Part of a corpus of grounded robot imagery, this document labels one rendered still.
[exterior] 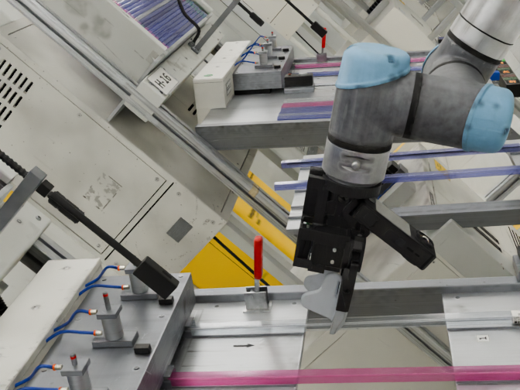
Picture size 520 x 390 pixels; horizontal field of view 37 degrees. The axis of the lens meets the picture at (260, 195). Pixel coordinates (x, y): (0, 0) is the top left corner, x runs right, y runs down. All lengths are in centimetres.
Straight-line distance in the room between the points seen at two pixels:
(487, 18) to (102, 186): 123
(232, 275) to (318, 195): 325
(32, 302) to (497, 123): 61
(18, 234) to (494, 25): 68
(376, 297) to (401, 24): 434
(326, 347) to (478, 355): 113
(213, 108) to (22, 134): 48
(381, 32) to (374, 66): 451
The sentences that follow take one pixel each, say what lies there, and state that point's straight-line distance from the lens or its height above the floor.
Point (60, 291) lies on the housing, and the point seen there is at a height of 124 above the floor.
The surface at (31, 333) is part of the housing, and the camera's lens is 97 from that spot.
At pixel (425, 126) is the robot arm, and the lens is 85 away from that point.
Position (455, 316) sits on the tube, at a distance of 100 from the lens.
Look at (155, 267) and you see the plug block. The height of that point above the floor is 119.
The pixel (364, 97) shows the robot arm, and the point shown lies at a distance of 84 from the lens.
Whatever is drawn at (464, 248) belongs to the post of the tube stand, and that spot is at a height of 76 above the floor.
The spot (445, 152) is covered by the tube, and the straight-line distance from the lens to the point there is 141.
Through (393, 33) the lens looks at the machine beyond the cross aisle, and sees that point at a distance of 535.
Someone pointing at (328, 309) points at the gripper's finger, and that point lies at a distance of 97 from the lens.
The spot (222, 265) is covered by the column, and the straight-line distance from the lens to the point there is 412.
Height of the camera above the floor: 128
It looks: 9 degrees down
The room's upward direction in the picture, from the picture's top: 50 degrees counter-clockwise
